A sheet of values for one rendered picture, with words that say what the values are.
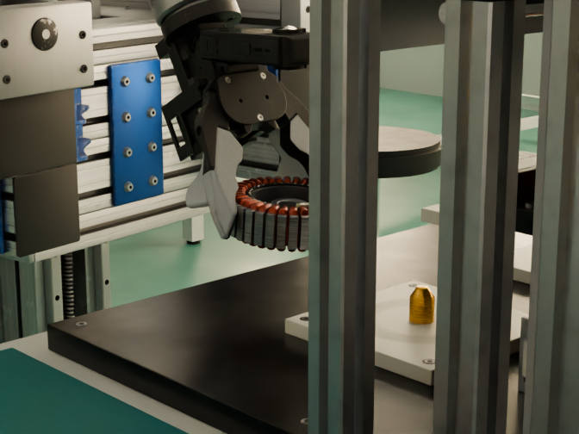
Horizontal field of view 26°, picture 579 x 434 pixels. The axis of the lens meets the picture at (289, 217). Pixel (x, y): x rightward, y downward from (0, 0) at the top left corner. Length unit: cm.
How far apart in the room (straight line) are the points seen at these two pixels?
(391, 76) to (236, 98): 636
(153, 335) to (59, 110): 47
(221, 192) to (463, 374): 39
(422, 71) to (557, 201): 666
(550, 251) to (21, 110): 84
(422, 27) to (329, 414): 24
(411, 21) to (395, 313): 31
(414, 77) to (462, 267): 663
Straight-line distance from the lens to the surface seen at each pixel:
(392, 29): 74
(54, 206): 140
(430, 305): 97
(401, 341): 93
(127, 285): 369
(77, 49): 135
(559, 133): 60
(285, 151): 110
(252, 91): 108
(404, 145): 281
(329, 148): 73
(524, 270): 112
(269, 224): 101
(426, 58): 723
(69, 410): 90
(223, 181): 103
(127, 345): 96
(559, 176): 60
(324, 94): 72
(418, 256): 119
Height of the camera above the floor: 110
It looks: 14 degrees down
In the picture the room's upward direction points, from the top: straight up
